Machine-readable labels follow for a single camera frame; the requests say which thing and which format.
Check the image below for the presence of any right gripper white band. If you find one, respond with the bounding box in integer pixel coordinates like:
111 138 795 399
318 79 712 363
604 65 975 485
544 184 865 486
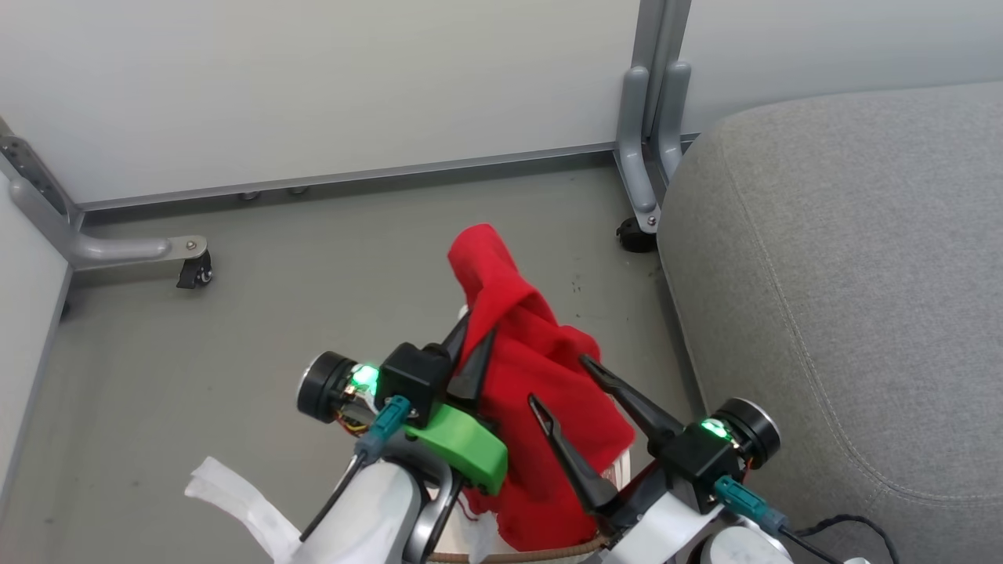
529 354 782 564

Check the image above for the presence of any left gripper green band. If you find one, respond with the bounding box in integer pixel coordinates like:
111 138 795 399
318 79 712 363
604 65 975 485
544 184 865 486
297 310 509 496

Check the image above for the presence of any red garment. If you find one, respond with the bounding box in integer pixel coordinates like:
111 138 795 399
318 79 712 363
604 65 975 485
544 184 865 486
447 223 637 553

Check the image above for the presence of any white basket liner cloth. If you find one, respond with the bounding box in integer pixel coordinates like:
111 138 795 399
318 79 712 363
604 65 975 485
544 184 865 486
185 457 303 564

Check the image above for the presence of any black caster wheel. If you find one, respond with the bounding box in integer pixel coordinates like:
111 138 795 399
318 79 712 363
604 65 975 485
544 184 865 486
176 252 214 290
616 217 659 254

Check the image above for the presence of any grey fabric sofa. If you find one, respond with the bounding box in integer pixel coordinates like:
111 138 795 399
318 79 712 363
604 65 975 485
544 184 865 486
657 81 1003 564

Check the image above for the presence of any grey metal partition leg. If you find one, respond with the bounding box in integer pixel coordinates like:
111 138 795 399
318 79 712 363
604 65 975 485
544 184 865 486
0 117 209 273
614 0 693 235

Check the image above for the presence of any left arm black cable teal plug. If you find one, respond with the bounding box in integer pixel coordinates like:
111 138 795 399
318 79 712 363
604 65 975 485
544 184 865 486
300 395 413 543

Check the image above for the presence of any arm black cable teal plug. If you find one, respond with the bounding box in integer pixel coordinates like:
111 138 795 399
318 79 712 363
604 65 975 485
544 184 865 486
713 475 902 564
300 395 413 543

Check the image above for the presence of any right arm black cable teal plug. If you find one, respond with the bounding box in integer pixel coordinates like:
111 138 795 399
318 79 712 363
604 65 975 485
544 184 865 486
713 475 902 564

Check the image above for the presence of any grey metal partition rail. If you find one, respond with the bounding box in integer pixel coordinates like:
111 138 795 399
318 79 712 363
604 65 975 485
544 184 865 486
77 133 700 214

